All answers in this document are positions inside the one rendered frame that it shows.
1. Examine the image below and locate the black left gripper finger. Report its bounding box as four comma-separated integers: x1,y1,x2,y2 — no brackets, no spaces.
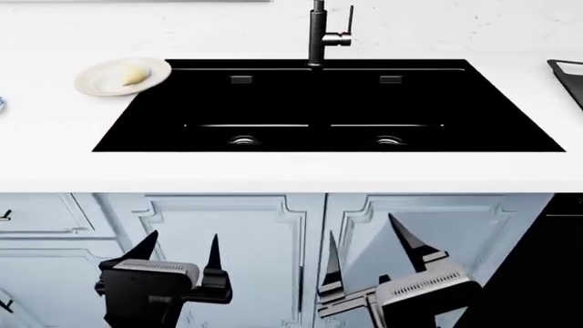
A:
99,229,159,269
201,232,232,292

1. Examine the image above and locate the white round plate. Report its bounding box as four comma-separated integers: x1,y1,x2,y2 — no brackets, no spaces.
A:
74,56,173,97

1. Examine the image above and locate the grey vented right camera box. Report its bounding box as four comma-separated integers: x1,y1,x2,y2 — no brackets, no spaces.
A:
375,265,476,309

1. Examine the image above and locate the cream coloured pastry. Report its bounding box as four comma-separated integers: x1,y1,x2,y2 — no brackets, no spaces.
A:
120,65,152,87

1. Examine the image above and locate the black double basin sink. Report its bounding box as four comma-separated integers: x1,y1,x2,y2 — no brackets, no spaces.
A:
91,58,568,153

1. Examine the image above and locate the grey vented camera box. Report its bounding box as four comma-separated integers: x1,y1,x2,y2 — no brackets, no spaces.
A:
111,258,201,287
375,265,476,309

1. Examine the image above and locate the dark metal kitchen faucet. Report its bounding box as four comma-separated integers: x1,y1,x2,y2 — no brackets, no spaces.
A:
307,0,355,68

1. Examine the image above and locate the black tray edge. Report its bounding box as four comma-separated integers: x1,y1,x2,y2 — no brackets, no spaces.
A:
546,58,583,112

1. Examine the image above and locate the grey vented left camera box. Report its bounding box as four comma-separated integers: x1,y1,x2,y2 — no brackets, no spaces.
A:
111,258,201,287

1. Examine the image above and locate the pale blue cabinet drawer front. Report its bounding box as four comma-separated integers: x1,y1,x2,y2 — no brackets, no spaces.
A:
0,192,97,237

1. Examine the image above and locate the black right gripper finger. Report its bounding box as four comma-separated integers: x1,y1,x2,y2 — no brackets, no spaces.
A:
317,230,344,298
387,212,450,274

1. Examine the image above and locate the black dishwasher front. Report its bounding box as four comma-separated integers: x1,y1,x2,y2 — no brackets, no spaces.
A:
455,192,583,328

